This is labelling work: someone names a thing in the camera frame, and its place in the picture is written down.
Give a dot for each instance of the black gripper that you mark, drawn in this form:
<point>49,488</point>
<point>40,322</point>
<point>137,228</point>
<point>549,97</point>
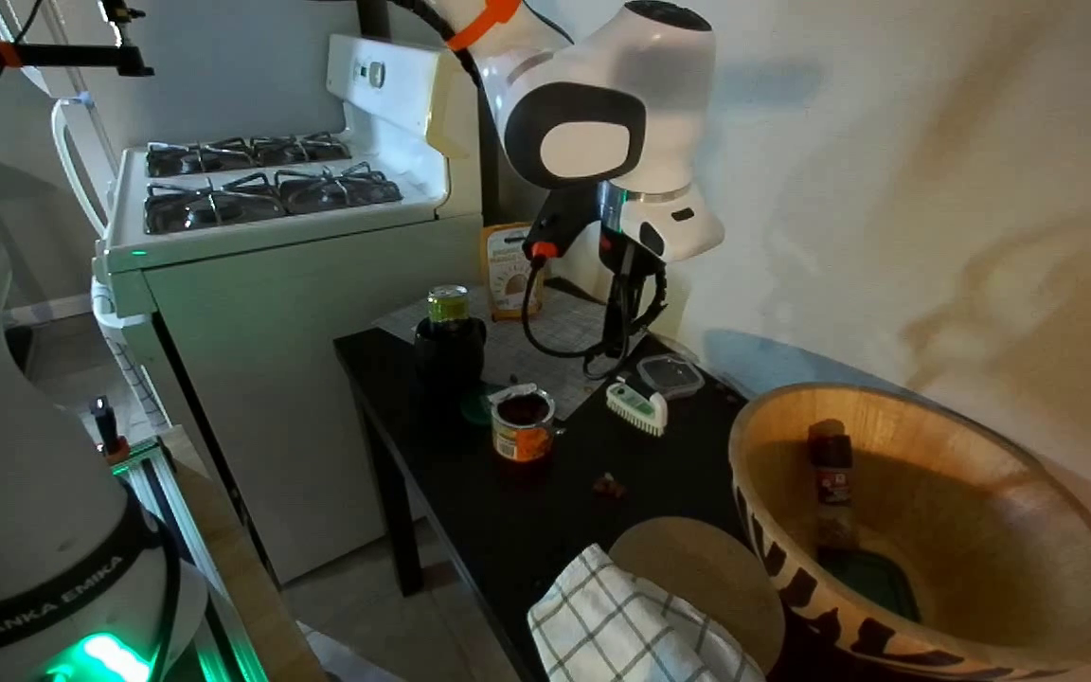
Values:
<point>628,259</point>

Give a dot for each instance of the tin cup with brown contents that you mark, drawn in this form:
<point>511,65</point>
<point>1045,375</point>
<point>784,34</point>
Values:
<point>524,428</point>

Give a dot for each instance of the green yellow can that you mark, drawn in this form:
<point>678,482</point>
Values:
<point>448,303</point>

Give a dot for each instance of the grey woven placemat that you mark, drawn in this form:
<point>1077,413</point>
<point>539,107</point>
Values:
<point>567,371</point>

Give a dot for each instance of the round wooden board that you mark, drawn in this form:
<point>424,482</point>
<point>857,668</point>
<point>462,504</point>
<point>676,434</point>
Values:
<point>708,570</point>

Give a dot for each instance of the green item inside bowl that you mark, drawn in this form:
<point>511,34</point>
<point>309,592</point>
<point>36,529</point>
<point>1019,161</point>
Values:
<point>871,582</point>

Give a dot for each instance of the wooden plank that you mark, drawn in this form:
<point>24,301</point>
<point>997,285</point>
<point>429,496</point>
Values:
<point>246,582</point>

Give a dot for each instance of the small brown objects pile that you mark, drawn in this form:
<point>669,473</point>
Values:
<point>607,487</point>

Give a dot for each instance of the clear plastic container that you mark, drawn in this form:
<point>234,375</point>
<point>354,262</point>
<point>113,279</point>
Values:
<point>676,375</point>

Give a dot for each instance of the spice bottle with dark cap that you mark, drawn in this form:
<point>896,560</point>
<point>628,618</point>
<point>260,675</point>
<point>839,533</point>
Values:
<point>830,473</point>

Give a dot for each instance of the large patterned wooden bowl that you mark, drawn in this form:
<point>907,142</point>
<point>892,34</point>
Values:
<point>1012,554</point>

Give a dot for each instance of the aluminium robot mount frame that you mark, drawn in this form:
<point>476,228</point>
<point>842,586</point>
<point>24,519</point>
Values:
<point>151,487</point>

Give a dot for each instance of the black table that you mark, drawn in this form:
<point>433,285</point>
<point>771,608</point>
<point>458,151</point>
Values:
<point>532,533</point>

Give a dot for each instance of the orange snack pouch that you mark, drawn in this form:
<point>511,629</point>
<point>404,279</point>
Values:
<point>505,269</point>

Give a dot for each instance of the white gas stove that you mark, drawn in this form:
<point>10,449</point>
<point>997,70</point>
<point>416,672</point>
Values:
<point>280,328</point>

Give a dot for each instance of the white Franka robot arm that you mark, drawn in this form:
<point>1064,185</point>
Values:
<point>16,504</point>

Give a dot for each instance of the red and black tool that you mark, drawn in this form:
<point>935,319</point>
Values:
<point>106,427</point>

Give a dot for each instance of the white checkered cloth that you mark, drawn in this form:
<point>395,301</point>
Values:
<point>623,625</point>

